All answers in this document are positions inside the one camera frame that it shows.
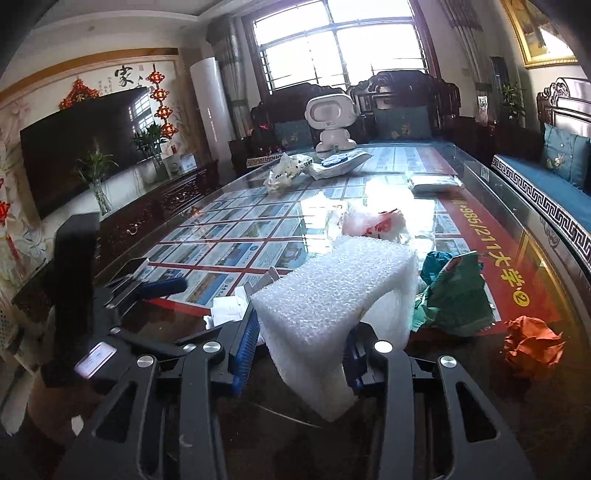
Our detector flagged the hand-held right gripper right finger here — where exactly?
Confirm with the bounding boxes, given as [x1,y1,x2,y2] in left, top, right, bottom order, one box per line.
[344,323,539,480]

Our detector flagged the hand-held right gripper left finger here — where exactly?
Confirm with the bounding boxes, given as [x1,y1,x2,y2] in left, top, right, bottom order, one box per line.
[55,316,262,480]

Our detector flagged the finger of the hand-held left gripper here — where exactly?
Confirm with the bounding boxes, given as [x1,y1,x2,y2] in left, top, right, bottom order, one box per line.
[108,318,204,359]
[104,258,189,311]

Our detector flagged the white tissue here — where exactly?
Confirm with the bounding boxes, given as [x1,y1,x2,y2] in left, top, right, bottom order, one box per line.
[203,285,252,329]

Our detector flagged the white foam block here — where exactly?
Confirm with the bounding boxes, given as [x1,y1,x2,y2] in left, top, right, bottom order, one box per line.
[249,235,419,423]

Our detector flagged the green snack packet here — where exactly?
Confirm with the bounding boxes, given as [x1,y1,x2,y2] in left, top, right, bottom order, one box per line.
[411,253,497,333]

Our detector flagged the teal plastic bag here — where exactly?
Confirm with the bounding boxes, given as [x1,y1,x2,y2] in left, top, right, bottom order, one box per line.
[419,251,455,284]

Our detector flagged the clear plastic wrapper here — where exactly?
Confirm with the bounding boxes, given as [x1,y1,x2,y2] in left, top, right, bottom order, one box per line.
[323,200,352,241]

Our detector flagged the orange paper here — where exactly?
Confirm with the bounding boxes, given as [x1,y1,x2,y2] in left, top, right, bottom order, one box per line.
[503,316,566,381]

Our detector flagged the dark wooden television cabinet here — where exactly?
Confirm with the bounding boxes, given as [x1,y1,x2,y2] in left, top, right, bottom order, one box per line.
[11,159,220,324]

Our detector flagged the red printed table poster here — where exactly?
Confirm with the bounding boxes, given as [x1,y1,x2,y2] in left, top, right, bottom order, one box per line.
[148,143,561,335]

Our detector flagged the bamboo plant in glass vase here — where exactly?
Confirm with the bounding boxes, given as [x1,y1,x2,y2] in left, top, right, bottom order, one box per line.
[76,150,118,217]

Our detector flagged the black flat television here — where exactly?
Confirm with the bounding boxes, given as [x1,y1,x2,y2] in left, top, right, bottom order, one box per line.
[19,87,155,221]

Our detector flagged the red print plastic bag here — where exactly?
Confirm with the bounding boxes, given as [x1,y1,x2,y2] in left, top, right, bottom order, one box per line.
[344,203,407,243]

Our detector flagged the white printed plastic bag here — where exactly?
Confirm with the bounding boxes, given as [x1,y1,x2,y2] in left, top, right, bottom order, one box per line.
[263,153,315,195]

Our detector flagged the white standing air conditioner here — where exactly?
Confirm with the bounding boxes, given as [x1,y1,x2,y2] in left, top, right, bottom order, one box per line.
[189,56,232,160]

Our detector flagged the small teal embroidered cushion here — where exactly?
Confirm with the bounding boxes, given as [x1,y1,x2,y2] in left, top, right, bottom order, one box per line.
[273,120,315,148]

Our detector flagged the blue and white pouch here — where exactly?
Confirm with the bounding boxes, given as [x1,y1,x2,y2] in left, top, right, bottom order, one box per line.
[307,148,372,181]

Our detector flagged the dark carved wooden table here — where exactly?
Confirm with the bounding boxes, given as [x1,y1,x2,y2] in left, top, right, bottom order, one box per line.
[99,141,591,480]

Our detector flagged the dark carved wooden armchair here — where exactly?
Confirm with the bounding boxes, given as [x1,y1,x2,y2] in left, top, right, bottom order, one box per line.
[346,71,462,141]
[250,83,352,149]

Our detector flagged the patterned grey curtain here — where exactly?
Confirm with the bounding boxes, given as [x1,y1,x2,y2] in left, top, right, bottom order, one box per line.
[438,0,485,79]
[206,16,252,139]

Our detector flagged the white robot toy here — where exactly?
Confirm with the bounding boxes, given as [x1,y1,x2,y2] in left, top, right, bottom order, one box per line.
[305,91,357,152]

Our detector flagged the wide teal embroidered cushion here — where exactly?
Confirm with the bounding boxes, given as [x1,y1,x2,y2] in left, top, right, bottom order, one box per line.
[373,106,432,139]

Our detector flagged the blue patterned seat cushion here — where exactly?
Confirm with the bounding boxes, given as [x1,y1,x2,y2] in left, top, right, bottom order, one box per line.
[490,154,591,278]

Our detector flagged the large barred window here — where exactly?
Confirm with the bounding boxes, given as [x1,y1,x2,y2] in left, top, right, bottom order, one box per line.
[249,0,432,90]

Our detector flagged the square teal embroidered cushion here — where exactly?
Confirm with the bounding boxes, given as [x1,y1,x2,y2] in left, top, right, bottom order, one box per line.
[540,124,591,188]

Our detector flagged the small green potted plant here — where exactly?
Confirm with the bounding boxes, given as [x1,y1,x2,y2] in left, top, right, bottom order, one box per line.
[501,80,527,121]

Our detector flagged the dark carved wooden bench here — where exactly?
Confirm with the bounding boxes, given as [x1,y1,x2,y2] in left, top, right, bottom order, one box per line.
[536,78,591,137]

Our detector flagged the gold framed painting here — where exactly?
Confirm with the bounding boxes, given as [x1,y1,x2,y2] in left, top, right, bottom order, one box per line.
[499,0,580,70]

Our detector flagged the red diamond wall ornament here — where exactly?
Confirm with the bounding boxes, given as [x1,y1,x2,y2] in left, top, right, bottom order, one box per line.
[59,78,100,110]

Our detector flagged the red knot string ornament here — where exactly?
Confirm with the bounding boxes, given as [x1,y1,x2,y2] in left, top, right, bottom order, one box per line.
[148,65,179,139]

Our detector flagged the black calligraphy wall art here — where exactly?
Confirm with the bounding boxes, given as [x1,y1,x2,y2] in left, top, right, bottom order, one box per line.
[97,62,148,93]

